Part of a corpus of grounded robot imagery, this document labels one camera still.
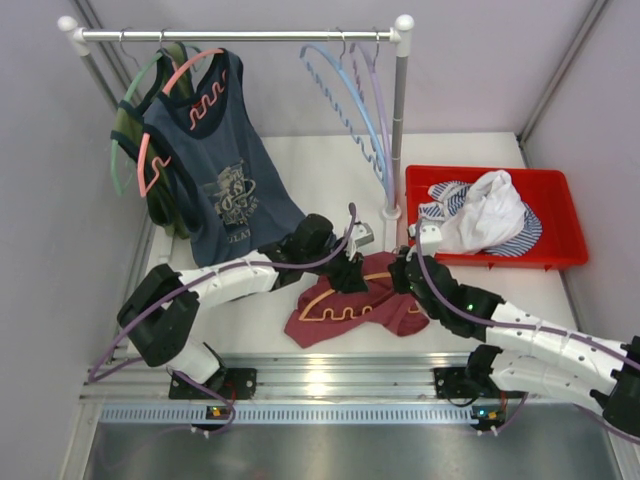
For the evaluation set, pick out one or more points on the green hanger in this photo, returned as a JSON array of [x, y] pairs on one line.
[[127, 131]]

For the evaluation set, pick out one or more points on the blue tank top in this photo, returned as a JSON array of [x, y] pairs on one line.
[[225, 186]]

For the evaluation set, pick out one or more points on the lilac hanger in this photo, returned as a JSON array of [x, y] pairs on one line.
[[383, 153]]

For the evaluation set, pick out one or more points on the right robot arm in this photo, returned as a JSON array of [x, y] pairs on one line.
[[519, 352]]

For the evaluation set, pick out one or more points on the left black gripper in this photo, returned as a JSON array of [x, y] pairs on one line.
[[347, 273]]

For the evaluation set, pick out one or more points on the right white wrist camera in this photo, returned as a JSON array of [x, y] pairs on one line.
[[426, 235]]

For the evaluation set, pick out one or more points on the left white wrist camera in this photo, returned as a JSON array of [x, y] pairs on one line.
[[361, 235]]

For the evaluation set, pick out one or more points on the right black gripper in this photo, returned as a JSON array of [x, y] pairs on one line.
[[398, 271]]

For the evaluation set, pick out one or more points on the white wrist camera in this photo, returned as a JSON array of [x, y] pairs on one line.
[[426, 235], [361, 235]]

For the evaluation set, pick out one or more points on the blue striped garment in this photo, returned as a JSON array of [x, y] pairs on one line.
[[447, 197]]

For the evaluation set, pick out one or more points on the olive green tank top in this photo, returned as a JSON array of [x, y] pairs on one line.
[[163, 213]]

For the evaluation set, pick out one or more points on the white cloth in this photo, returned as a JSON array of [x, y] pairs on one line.
[[491, 214]]

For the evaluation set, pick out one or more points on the maroon red tank top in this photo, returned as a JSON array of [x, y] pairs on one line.
[[397, 313]]

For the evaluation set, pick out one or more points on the aluminium rail base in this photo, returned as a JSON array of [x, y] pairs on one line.
[[291, 389]]

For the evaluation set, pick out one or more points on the red plastic bin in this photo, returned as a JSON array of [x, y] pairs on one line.
[[559, 242]]

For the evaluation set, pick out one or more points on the white clothes rack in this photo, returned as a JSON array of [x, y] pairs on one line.
[[400, 34]]

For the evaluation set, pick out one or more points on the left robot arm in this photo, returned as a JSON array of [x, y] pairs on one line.
[[159, 315]]

